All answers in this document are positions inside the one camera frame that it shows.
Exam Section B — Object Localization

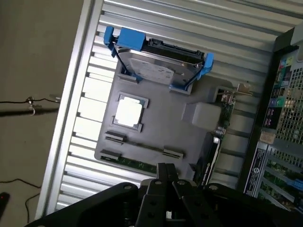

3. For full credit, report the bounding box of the black PC case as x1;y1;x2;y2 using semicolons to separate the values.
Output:
243;23;303;212

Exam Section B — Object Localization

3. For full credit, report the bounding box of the white label sticker on case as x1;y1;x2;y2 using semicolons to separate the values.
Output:
245;143;268;195

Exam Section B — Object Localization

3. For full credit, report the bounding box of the hard disk with blue caddy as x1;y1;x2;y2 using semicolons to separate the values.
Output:
104;26;215;94

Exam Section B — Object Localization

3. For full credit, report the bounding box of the black cable on floor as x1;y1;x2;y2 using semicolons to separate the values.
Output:
0;94;61;117

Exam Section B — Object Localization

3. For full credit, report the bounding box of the silver CPU chip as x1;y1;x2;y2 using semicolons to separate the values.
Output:
115;98;144;126

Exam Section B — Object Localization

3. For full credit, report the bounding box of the grey plastic parts rack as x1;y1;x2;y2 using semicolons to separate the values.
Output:
94;67;234;187

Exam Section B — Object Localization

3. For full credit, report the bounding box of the graphics card with black fan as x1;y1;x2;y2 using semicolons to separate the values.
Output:
195;83;253;189

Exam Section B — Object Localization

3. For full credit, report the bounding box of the black device with red light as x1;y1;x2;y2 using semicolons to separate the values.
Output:
0;192;10;215

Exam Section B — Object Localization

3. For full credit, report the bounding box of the thin black cable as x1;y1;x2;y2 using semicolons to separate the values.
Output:
0;179;41;224

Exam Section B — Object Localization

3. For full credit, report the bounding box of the green RAM stick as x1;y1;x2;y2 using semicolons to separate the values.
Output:
101;155;161;172

